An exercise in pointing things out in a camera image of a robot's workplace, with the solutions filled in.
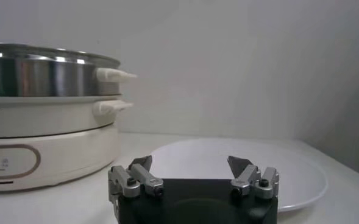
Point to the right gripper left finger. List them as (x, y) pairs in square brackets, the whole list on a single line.
[(136, 179)]

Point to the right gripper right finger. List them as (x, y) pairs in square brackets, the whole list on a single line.
[(252, 179)]

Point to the perforated steel steamer basket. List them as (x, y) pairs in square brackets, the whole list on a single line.
[(45, 76)]

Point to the white round plate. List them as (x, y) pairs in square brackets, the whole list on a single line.
[(197, 155)]

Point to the cream electric cooker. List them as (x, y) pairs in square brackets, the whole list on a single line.
[(60, 158)]

